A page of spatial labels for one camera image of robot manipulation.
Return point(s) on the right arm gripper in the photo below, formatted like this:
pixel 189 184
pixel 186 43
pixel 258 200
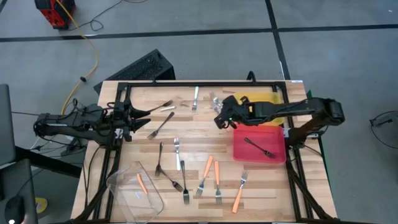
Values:
pixel 234 110

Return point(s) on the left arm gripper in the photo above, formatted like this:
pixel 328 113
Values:
pixel 119 121

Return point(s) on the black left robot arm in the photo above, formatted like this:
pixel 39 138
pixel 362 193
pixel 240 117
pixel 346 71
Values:
pixel 62 124

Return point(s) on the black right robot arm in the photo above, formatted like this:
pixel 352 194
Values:
pixel 295 107

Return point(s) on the yellow translucent plastic bin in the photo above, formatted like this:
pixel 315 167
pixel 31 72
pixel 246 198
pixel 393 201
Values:
pixel 267 97

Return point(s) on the red translucent plastic bin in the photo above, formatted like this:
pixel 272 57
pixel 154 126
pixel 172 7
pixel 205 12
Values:
pixel 248 152

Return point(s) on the clear plastic bin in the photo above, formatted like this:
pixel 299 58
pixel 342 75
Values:
pixel 124 193

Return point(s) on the black floor beam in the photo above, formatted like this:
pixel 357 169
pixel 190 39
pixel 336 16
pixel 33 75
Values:
pixel 46 161

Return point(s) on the yellow round sticker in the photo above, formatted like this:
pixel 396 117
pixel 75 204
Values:
pixel 42 205

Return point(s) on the grey flat panel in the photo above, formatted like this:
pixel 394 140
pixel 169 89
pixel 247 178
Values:
pixel 6 124

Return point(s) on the dark grey desk pad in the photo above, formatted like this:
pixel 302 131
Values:
pixel 18 180

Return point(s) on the red and black equipment case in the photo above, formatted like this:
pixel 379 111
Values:
pixel 46 12

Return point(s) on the grey floor device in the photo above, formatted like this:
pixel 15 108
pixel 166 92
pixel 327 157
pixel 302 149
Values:
pixel 385 119

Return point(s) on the black computer mouse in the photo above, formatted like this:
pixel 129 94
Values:
pixel 14 207

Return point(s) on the black aluminium table frame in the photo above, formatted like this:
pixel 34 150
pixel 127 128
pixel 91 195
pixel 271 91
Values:
pixel 174 84

